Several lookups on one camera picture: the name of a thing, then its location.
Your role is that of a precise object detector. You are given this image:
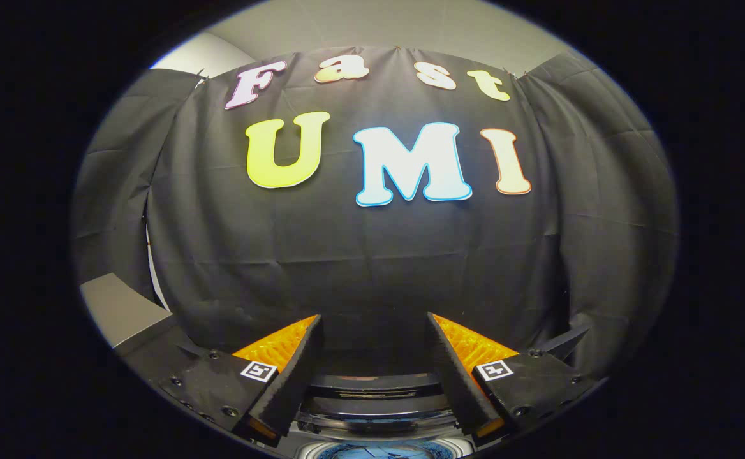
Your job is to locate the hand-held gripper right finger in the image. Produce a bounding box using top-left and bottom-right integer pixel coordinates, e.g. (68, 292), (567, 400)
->
(427, 312), (603, 447)

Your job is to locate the black backdrop cloth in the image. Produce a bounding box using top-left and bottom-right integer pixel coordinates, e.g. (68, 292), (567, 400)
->
(71, 46), (679, 383)

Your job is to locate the dark grey washing machine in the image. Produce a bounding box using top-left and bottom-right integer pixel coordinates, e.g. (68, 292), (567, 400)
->
(295, 373), (476, 459)

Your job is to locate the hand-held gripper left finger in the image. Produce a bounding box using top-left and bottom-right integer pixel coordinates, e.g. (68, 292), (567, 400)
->
(159, 314), (323, 447)

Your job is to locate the light blue polo shirt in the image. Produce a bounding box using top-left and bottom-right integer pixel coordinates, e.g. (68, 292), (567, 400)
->
(318, 443), (450, 459)

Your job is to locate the grey cabinet with dark top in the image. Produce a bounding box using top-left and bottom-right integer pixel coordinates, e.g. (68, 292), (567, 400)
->
(79, 273), (185, 361)

